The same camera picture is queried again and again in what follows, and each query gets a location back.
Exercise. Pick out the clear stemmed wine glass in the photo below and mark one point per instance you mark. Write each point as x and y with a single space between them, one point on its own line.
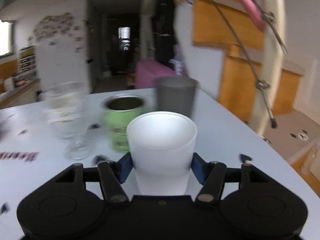
65 110

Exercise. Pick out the wooden counter cabinet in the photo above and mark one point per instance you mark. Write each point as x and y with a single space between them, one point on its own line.
22 95

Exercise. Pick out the green tin can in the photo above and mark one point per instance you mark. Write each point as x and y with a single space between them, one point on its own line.
119 111

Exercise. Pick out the white frosted cup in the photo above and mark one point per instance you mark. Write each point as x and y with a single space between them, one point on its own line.
162 146

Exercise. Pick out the drawer organizer unit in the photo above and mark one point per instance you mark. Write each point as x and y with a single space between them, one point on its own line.
26 59

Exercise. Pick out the photo collage wall board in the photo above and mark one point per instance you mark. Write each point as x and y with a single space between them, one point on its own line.
52 25

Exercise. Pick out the white tablecloth with hearts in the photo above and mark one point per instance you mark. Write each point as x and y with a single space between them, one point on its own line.
40 140

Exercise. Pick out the black jacket hanging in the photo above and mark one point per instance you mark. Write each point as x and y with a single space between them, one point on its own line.
164 38

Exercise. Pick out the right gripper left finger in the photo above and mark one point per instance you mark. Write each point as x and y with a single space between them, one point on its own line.
112 175

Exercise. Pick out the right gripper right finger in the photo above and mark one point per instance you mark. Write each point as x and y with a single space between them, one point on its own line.
211 176

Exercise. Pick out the grey plastic cup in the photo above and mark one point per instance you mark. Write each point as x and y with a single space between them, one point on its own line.
176 94

